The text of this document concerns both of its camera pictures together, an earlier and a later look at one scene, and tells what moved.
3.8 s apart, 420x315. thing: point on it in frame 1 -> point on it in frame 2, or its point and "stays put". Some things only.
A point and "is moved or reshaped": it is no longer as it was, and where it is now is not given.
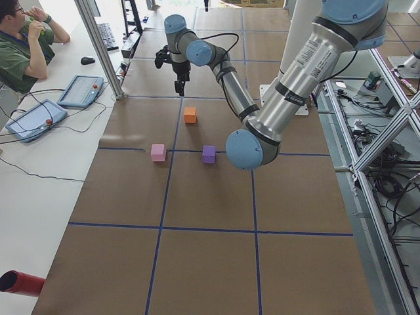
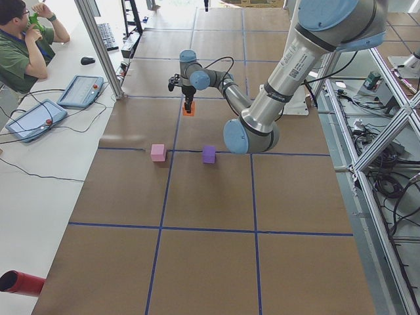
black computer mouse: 87,60 stays put
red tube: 20,283 stays put
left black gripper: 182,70 -> 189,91
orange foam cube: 189,115 is moved or reshaped
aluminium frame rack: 373,126 stays put
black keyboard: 107,37 stays put
